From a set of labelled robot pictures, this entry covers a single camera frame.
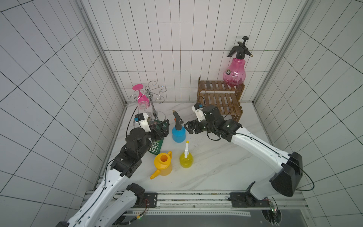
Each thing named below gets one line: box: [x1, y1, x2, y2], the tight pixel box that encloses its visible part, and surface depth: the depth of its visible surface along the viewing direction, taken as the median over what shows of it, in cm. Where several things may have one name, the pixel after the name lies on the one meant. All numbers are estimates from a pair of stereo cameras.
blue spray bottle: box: [172, 109, 186, 144], surface depth 90 cm
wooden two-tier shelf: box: [196, 77, 246, 123], surface depth 99 cm
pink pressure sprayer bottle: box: [222, 35, 253, 86], surface depth 85 cm
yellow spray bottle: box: [179, 140, 194, 169], surface depth 79 cm
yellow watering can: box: [149, 150, 173, 180], surface depth 77 cm
